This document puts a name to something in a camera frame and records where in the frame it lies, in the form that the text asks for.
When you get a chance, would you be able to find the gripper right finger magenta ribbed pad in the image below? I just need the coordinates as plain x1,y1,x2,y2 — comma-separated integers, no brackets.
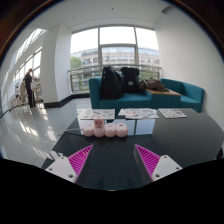
134,144,182,185

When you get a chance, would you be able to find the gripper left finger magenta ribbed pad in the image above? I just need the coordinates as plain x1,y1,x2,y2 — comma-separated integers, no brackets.
46,145,93,183

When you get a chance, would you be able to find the pink charger plug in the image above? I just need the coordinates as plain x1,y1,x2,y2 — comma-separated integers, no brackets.
94,119,104,130

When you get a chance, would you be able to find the left sticker sheet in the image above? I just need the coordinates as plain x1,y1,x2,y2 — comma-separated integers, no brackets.
78,109,115,120

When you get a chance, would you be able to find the right sticker sheet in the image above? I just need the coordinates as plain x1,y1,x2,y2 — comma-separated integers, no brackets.
160,108,186,119

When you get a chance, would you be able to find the wooden sofa side table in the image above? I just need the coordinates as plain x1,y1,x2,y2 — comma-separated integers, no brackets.
146,89,181,97

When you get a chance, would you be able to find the teal sofa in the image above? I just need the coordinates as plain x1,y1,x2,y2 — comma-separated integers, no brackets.
89,77,205,113

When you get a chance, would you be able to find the olive brown jacket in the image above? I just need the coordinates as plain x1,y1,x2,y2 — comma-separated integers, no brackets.
139,78,168,92

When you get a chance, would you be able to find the wooden table by window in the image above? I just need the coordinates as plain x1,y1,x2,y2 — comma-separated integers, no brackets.
31,78,43,103

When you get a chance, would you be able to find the large black backpack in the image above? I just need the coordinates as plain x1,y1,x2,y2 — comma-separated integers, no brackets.
101,66,124,99

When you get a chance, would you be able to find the metal balcony railing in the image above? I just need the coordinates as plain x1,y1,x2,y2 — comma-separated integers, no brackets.
69,64,161,94

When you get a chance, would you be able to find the black bag with label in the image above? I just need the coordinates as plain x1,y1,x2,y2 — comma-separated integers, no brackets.
120,67,140,93

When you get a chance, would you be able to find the standing person in black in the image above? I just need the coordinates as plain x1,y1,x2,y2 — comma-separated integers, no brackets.
24,68,36,108

